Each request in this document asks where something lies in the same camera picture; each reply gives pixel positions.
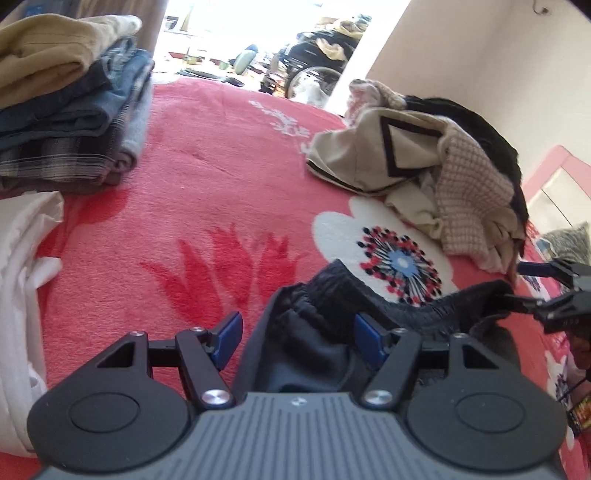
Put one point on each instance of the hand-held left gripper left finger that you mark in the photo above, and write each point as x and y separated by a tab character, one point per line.
229	336

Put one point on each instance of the red floral blanket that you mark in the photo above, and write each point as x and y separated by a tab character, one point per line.
207	184

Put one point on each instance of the wall hook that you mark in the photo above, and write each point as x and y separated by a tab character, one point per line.
545	9

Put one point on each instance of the black pants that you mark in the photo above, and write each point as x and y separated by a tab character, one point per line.
314	350

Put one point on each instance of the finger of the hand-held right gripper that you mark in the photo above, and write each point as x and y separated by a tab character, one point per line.
531	268
554	309

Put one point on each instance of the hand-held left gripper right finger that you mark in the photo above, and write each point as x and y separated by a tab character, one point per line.
367	337

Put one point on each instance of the wheelchair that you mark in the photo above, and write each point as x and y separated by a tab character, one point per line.
295	55

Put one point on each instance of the beige garment with black trim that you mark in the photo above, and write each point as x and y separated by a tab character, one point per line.
341	147

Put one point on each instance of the pink framed mirror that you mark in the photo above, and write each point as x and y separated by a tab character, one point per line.
561	154

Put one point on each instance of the cream crumpled cloth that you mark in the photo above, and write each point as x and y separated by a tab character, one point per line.
415	207

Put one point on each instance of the pink waffle knit garment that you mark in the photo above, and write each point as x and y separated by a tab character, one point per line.
471	194

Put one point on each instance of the blue storage box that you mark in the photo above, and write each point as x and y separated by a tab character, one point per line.
39	5

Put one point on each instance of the pile of unfolded clothes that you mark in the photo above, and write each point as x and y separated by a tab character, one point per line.
480	124

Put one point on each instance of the folded tan garment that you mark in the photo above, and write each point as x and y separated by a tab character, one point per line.
46	50

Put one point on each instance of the pink and white knit garment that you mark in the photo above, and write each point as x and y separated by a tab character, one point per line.
369	94

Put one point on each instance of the folded white cloth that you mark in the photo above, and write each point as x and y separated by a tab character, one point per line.
18	295

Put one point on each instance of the beige curtain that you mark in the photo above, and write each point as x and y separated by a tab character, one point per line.
154	37

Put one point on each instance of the pale green bag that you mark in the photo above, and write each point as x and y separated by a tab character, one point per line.
244	60

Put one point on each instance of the stack of folded clothes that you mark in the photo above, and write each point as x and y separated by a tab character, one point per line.
92	106

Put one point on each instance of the grey patterned cushion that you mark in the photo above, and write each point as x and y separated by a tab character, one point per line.
570	242

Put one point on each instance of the folded plaid garment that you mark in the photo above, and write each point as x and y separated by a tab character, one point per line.
51	159

